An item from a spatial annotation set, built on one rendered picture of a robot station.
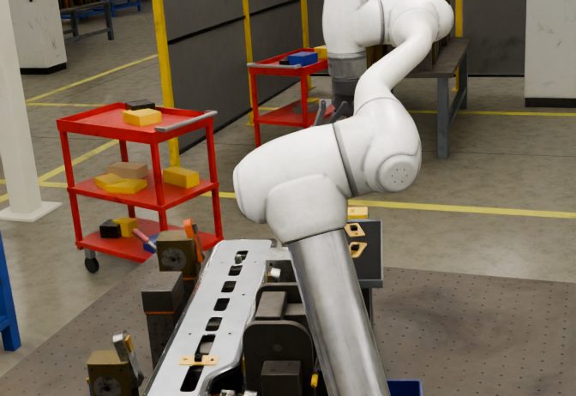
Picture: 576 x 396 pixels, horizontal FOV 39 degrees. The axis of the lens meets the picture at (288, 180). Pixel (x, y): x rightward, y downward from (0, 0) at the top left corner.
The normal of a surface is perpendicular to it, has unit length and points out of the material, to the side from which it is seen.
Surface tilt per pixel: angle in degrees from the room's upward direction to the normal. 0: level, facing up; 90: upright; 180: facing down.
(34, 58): 90
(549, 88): 90
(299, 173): 76
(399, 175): 102
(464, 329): 0
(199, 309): 0
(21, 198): 90
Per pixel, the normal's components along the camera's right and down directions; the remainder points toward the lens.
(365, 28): 0.14, 0.34
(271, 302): -0.06, -0.95
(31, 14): -0.33, 0.31
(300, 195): -0.07, 0.00
